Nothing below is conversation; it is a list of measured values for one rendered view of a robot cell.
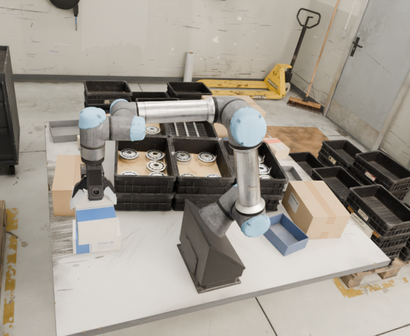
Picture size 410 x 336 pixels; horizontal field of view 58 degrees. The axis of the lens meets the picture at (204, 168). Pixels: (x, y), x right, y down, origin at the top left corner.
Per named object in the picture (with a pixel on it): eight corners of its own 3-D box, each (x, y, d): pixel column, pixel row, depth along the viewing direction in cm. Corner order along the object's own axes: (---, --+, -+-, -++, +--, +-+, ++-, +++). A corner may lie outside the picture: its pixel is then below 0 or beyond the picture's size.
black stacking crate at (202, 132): (215, 155, 224) (219, 139, 218) (167, 153, 217) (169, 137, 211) (204, 125, 256) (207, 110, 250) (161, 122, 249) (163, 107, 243)
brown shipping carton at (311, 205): (281, 203, 214) (289, 181, 205) (314, 202, 220) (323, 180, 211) (303, 240, 190) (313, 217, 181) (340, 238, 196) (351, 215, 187)
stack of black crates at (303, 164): (327, 197, 325) (335, 176, 313) (299, 201, 314) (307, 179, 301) (301, 171, 355) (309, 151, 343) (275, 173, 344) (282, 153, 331)
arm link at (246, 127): (257, 215, 157) (250, 95, 129) (273, 237, 145) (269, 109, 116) (231, 223, 155) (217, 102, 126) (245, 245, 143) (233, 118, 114)
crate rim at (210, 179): (235, 183, 187) (235, 179, 186) (177, 181, 180) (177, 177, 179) (218, 142, 219) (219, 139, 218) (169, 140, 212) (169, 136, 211)
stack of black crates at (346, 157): (361, 192, 340) (375, 162, 322) (335, 196, 329) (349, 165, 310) (334, 168, 370) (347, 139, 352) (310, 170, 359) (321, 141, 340)
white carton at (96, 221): (116, 239, 123) (117, 219, 118) (79, 245, 118) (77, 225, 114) (107, 202, 138) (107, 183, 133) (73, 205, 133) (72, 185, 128)
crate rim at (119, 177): (177, 181, 180) (177, 177, 179) (113, 180, 173) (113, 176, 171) (169, 140, 212) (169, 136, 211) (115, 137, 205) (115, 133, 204)
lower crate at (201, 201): (227, 213, 198) (231, 196, 192) (172, 213, 191) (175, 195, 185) (213, 171, 230) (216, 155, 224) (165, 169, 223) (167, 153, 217)
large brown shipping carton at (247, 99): (211, 138, 265) (216, 113, 254) (197, 119, 287) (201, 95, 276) (259, 136, 280) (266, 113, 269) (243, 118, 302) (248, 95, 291)
